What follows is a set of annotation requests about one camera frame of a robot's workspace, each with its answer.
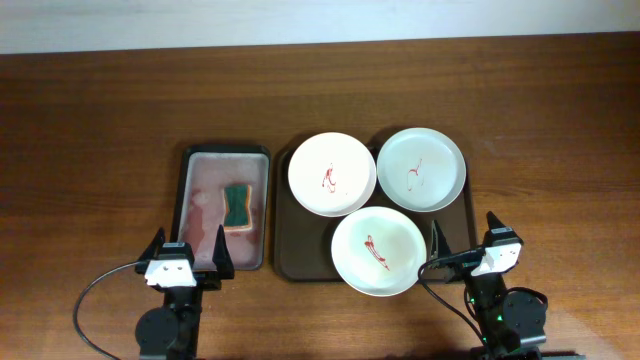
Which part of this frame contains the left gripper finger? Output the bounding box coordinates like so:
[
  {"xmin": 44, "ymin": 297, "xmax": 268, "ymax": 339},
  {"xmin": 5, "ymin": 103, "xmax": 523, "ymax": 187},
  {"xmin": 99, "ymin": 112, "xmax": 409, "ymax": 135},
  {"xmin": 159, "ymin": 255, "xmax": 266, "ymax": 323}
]
[
  {"xmin": 138, "ymin": 227, "xmax": 166, "ymax": 262},
  {"xmin": 212, "ymin": 225, "xmax": 235, "ymax": 279}
]

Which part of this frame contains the green orange scrub sponge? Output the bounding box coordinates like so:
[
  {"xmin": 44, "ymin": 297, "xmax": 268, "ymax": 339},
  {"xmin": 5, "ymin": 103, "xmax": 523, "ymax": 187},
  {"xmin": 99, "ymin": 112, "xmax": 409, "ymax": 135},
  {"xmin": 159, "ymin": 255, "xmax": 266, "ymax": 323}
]
[{"xmin": 223, "ymin": 184, "xmax": 252, "ymax": 231}]

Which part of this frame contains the white plate front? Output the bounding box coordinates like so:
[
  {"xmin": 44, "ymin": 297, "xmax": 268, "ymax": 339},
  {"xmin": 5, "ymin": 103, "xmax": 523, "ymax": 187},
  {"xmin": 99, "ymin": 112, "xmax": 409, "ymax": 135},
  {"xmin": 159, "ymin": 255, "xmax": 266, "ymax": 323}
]
[{"xmin": 331, "ymin": 206, "xmax": 427, "ymax": 297}]

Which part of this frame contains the white plate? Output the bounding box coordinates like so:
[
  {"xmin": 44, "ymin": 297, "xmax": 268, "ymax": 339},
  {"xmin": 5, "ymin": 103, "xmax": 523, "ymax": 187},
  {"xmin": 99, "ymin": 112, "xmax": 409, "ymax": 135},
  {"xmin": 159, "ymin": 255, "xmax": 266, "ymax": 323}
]
[
  {"xmin": 331, "ymin": 206, "xmax": 427, "ymax": 297},
  {"xmin": 376, "ymin": 128, "xmax": 467, "ymax": 212},
  {"xmin": 287, "ymin": 132, "xmax": 376, "ymax": 217}
]

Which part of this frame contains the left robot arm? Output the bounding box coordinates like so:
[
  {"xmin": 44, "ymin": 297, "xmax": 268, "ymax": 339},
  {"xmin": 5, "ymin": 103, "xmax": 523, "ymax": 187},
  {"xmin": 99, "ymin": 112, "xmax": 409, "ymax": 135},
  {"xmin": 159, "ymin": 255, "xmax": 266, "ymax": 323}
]
[{"xmin": 135, "ymin": 226, "xmax": 235, "ymax": 359}]

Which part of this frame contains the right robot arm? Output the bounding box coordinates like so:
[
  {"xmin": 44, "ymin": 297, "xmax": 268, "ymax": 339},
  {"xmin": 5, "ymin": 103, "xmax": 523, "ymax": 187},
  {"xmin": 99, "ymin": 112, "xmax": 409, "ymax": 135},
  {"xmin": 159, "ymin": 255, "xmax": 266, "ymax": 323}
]
[{"xmin": 418, "ymin": 212, "xmax": 582, "ymax": 359}]

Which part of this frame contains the black soapy water tray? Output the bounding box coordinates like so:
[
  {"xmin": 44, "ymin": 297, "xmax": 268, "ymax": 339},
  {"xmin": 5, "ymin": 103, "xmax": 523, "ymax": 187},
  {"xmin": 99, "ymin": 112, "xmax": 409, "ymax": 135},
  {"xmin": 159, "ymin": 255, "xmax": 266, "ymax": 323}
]
[{"xmin": 170, "ymin": 144, "xmax": 271, "ymax": 271}]

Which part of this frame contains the brown serving tray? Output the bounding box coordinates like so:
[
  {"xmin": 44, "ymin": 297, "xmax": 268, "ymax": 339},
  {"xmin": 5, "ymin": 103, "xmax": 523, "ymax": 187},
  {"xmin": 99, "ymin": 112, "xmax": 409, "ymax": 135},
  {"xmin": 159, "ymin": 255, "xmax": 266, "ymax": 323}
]
[{"xmin": 272, "ymin": 148, "xmax": 479, "ymax": 282}]

